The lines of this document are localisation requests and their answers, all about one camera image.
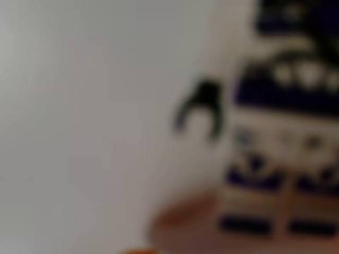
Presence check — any white and blue lego minifigure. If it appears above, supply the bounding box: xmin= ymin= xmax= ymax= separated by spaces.
xmin=171 ymin=0 xmax=339 ymax=239

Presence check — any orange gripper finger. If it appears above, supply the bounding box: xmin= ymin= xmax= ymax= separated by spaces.
xmin=120 ymin=194 xmax=222 ymax=254

